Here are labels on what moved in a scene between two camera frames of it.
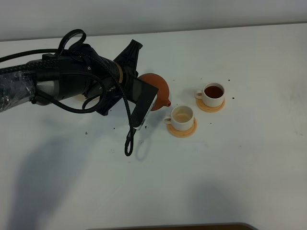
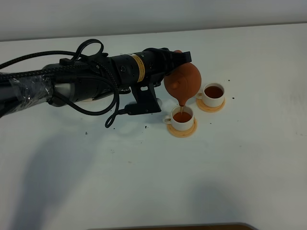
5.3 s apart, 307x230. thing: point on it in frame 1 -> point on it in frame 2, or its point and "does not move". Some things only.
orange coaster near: x=183 y=133 does not move
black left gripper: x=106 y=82 -> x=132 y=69
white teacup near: x=182 y=118 does not move
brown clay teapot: x=163 y=94 -> x=183 y=82
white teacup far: x=213 y=94 does not move
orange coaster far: x=203 y=107 does not move
